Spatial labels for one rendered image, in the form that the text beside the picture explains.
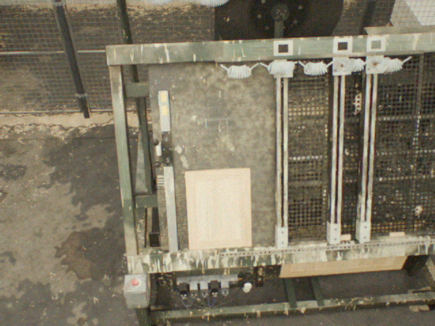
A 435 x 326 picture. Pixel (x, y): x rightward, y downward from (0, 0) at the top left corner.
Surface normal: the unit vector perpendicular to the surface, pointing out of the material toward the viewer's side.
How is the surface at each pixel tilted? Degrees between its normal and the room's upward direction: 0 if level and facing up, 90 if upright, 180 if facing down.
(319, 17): 90
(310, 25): 90
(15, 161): 0
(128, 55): 60
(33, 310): 0
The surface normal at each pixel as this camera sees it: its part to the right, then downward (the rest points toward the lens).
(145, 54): 0.07, 0.25
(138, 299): 0.07, 0.70
